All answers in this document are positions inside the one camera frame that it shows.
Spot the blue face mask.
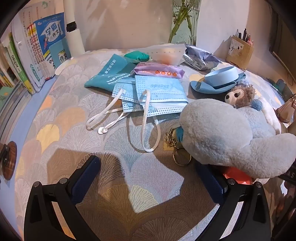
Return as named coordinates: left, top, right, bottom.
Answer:
left=86, top=78, right=139, bottom=136
left=134, top=75, right=189, bottom=118

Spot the row of books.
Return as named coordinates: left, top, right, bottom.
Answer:
left=0, top=6, right=45, bottom=112

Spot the small teal book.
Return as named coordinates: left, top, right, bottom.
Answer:
left=49, top=43, right=71, bottom=75

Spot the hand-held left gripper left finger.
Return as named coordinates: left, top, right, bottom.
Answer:
left=24, top=155, right=101, bottom=241

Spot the brown plush bear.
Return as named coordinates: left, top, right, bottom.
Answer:
left=225, top=80, right=263, bottom=110

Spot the white blue plush toy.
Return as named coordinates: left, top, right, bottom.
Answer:
left=165, top=98, right=296, bottom=180

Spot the translucent white packet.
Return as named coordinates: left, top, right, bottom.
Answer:
left=141, top=43, right=187, bottom=65

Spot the fan patterned tablecloth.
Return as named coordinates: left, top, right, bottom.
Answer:
left=14, top=47, right=296, bottom=241

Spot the cardboard pen holder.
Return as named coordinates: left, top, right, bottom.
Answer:
left=226, top=35, right=254, bottom=69

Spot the purple packet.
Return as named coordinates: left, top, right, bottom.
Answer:
left=134, top=62, right=186, bottom=79

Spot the bunch of pens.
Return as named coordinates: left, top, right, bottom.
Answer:
left=235, top=28, right=254, bottom=45

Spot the light blue ribbon roll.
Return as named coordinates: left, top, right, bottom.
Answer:
left=190, top=66, right=247, bottom=93

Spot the green gel packet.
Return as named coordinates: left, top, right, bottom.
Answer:
left=124, top=51, right=149, bottom=63

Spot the white blue foil packet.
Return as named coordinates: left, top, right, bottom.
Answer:
left=183, top=44, right=222, bottom=70

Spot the dark wall monitor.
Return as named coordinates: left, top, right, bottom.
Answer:
left=272, top=9, right=296, bottom=77

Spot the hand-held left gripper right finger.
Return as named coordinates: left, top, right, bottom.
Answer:
left=195, top=161, right=271, bottom=241

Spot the teal fabric pouch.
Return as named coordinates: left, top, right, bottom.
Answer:
left=84, top=54, right=137, bottom=91

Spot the round wooden disc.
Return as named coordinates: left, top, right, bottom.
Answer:
left=0, top=141, right=18, bottom=180

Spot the white desk lamp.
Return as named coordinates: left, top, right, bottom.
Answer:
left=55, top=0, right=85, bottom=75

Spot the grey blue plastic holder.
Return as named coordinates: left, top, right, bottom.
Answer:
left=276, top=79, right=293, bottom=102

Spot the glass vase with green stems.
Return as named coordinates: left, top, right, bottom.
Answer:
left=168, top=0, right=201, bottom=43

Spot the orange packet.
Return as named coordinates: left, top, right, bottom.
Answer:
left=223, top=166, right=252, bottom=184

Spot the green pen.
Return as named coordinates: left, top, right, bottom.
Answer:
left=268, top=79, right=281, bottom=91

